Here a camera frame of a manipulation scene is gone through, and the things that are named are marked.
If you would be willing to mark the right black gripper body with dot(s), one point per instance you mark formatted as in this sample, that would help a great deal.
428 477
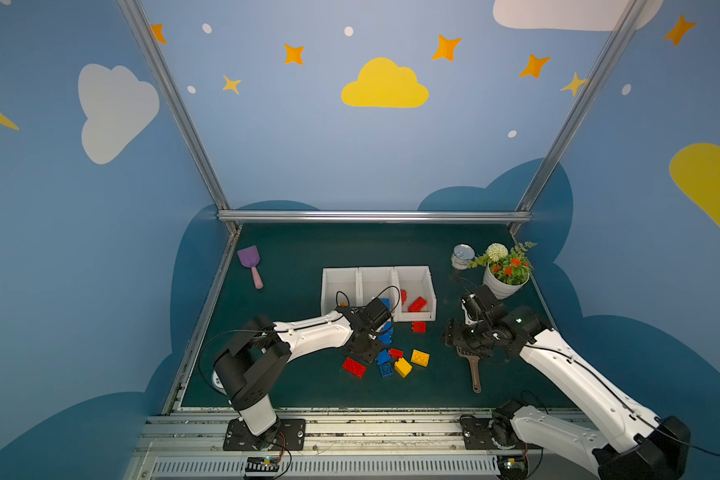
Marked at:
465 338

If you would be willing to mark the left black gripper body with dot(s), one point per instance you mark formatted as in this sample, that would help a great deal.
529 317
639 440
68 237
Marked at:
369 344

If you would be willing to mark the red lego bottom brick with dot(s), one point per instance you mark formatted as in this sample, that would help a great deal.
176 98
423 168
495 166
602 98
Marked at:
417 305

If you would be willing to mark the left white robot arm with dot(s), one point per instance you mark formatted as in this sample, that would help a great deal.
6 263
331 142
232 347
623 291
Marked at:
250 363

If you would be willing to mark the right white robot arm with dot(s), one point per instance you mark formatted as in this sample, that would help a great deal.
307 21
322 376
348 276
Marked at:
626 439

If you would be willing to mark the brown slotted scoop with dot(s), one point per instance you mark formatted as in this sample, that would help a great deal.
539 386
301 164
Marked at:
473 362

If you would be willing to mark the middle white bin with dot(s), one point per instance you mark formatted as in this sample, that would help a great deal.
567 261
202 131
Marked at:
384 283

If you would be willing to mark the white bin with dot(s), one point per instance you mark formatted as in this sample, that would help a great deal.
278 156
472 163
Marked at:
340 287
384 283
416 281

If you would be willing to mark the left white bin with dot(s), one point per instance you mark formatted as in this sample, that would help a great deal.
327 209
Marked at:
340 287

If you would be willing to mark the small red lego brick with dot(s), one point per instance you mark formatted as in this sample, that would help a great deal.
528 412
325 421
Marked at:
395 353

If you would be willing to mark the red lego long brick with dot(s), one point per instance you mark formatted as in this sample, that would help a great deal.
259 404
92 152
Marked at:
354 367

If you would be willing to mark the red lego floor brick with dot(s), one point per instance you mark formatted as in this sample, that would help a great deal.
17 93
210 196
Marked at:
419 327

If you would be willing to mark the yellow lego lower brick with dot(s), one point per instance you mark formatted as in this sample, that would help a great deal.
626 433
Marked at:
402 367

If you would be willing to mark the yellow lego brick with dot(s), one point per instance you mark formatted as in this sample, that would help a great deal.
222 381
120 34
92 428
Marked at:
419 358
402 367

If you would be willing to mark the potted flower plant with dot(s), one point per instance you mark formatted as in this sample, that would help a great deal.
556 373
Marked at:
506 270

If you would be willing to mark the yellow lego right brick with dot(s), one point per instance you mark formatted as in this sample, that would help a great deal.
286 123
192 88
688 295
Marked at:
419 358

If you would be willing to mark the right white bin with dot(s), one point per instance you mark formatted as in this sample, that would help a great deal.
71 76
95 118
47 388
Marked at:
416 281

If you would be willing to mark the silver tin can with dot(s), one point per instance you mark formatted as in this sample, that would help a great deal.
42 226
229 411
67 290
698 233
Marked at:
462 256

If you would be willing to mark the purple toy shovel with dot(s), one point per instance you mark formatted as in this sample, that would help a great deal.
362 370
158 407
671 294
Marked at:
249 258

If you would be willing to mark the right controller board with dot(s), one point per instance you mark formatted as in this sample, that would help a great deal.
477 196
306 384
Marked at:
512 468

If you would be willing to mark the controller board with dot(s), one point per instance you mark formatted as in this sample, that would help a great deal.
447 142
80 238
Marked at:
261 466
512 468

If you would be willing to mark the tape roll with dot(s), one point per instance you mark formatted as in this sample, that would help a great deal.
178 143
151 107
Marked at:
217 384

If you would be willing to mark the left controller board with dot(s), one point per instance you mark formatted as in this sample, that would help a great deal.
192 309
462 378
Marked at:
261 466

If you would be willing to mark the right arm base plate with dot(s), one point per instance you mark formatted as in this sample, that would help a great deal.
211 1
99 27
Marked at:
483 433

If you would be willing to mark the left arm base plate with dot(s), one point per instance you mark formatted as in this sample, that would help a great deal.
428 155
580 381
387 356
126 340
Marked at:
284 434

